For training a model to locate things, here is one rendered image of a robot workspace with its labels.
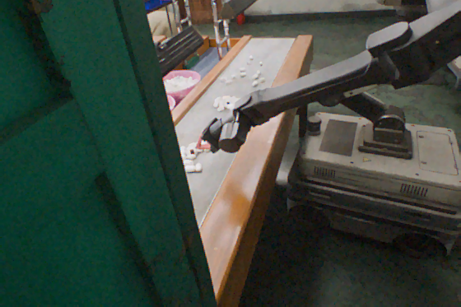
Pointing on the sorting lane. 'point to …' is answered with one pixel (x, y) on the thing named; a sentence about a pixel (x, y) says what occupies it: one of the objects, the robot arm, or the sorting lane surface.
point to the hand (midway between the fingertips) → (199, 146)
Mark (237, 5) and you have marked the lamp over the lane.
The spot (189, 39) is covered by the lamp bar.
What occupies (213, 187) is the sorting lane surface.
